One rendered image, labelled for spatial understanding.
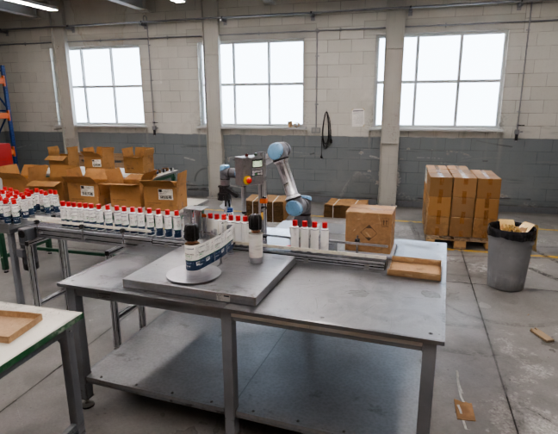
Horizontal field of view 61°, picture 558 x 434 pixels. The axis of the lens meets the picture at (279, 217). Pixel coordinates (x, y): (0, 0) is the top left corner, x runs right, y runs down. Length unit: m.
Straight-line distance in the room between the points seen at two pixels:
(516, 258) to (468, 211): 1.43
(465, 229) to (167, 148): 5.80
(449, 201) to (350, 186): 2.72
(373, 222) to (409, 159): 5.32
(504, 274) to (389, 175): 3.80
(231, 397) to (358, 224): 1.34
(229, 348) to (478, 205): 4.37
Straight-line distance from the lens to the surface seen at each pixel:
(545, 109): 8.57
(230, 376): 2.62
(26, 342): 2.44
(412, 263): 3.10
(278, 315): 2.32
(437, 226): 6.28
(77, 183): 5.22
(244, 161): 3.08
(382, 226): 3.13
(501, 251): 5.02
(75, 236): 3.93
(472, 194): 6.24
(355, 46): 8.43
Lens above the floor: 1.84
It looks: 14 degrees down
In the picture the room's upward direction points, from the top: straight up
